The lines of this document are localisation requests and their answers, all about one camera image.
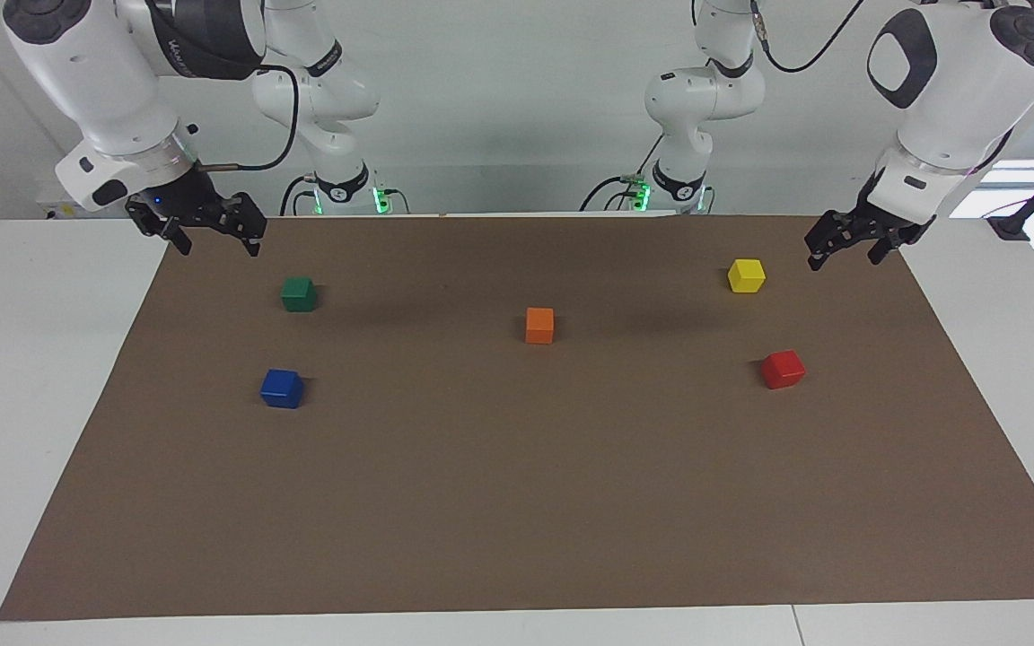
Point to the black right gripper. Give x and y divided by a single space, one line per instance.
189 199

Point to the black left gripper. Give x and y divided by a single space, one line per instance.
885 220

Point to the red wooden block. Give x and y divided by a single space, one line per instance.
784 369

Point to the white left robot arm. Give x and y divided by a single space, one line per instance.
948 99

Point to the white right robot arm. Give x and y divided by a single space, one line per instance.
95 81

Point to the yellow wooden block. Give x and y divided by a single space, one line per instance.
747 275

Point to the green wooden block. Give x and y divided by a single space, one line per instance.
299 293

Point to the blue wooden block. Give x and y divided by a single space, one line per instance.
282 388

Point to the orange wooden block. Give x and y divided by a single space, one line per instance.
539 325

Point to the brown paper table mat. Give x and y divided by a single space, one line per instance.
517 484

